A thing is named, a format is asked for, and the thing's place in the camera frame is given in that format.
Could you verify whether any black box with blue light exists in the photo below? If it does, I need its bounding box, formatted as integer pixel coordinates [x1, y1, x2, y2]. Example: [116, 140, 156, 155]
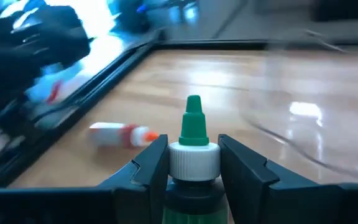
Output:
[109, 0, 198, 34]

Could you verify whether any black metal table frame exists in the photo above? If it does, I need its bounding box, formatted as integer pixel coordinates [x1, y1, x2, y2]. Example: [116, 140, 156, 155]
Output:
[0, 29, 358, 190]

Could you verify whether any red-orange tip food coloring bottle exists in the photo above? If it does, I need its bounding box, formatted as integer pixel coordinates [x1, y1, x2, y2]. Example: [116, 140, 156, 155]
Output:
[88, 121, 160, 149]

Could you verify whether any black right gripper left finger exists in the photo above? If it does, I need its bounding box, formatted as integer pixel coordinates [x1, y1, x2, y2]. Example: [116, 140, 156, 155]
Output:
[98, 134, 170, 224]

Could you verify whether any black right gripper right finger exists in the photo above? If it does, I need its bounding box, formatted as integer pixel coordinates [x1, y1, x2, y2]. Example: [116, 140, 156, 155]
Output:
[218, 133, 342, 224]

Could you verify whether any large green food coloring bottle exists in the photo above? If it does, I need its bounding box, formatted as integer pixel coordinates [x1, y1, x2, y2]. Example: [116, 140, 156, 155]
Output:
[162, 95, 229, 224]

